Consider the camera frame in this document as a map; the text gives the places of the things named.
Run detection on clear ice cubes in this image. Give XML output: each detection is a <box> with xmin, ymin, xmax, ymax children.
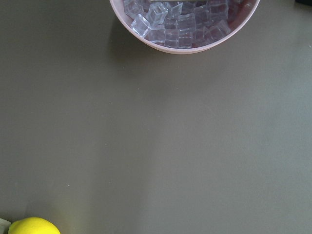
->
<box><xmin>123</xmin><ymin>0</ymin><xmax>242</xmax><ymax>49</ymax></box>

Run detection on pink bowl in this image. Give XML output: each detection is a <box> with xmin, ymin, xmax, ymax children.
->
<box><xmin>110</xmin><ymin>0</ymin><xmax>260</xmax><ymax>55</ymax></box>

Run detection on yellow lemon near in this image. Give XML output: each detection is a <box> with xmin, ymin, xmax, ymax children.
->
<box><xmin>8</xmin><ymin>217</ymin><xmax>60</xmax><ymax>234</ymax></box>

